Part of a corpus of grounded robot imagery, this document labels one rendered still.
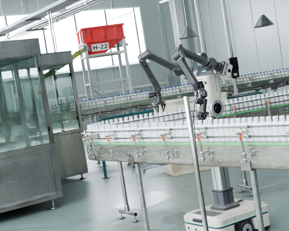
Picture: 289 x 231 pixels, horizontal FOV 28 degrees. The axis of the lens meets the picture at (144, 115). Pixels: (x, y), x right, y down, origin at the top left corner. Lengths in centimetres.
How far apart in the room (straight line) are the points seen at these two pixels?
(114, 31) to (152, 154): 703
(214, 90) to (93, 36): 667
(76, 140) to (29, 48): 281
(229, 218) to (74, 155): 552
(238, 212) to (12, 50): 399
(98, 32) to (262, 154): 812
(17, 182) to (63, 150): 248
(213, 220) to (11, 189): 347
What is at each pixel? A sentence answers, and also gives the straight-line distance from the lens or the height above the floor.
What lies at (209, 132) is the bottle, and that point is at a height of 107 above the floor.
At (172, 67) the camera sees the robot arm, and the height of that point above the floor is 161.
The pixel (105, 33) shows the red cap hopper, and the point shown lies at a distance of 1170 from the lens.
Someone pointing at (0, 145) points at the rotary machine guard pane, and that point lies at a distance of 775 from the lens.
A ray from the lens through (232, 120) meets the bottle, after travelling 412.
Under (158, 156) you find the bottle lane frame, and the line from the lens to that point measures 486.
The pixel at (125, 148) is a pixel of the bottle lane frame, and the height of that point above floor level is 95.
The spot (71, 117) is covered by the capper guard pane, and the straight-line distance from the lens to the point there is 1025.
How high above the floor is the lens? 149
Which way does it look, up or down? 3 degrees down
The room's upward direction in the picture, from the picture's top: 9 degrees counter-clockwise
